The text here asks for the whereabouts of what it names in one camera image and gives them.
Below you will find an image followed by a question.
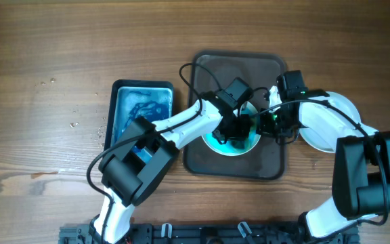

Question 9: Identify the white plate top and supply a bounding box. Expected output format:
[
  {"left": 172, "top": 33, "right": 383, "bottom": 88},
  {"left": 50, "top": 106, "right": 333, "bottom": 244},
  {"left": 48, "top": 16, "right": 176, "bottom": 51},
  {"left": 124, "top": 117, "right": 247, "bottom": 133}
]
[{"left": 202, "top": 102, "right": 261, "bottom": 157}]

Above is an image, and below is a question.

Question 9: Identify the white plate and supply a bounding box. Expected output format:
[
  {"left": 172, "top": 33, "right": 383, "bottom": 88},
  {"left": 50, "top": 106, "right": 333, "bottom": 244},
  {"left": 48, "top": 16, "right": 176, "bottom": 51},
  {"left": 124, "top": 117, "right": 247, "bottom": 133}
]
[
  {"left": 202, "top": 102, "right": 261, "bottom": 157},
  {"left": 299, "top": 91, "right": 362, "bottom": 153}
]

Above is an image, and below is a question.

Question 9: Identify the green scouring sponge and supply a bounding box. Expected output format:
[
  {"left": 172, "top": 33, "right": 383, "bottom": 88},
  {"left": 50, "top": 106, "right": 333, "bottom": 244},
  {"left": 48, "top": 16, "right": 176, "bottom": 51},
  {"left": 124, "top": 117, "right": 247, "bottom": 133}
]
[{"left": 230, "top": 138, "right": 251, "bottom": 152}]

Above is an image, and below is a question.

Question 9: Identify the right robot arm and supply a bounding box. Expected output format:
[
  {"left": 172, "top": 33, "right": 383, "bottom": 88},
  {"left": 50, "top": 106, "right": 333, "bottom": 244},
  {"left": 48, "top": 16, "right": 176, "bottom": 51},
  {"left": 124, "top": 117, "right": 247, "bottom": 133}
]
[{"left": 255, "top": 70, "right": 390, "bottom": 243}]

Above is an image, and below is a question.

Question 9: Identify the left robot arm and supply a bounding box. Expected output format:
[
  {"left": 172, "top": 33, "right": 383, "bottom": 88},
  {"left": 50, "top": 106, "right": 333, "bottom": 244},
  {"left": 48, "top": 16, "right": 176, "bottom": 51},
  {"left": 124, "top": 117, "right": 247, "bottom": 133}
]
[{"left": 86, "top": 77, "right": 253, "bottom": 243}]

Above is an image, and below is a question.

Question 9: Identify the dark brown serving tray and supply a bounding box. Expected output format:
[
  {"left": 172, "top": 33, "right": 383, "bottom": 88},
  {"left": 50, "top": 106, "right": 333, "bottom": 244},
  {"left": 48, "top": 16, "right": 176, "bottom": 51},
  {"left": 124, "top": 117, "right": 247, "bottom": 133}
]
[{"left": 183, "top": 50, "right": 287, "bottom": 180}]

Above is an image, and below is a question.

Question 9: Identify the black tub blue water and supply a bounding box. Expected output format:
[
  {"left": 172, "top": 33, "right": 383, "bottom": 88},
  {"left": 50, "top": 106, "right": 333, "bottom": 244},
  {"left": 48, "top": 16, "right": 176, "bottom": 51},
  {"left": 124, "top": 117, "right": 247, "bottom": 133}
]
[{"left": 104, "top": 79, "right": 174, "bottom": 149}]

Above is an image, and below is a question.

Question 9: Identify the left black cable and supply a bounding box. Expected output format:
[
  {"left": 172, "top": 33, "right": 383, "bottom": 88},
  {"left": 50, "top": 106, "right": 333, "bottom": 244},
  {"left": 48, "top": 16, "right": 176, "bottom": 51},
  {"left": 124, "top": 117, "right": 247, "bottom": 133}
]
[{"left": 85, "top": 62, "right": 223, "bottom": 244}]

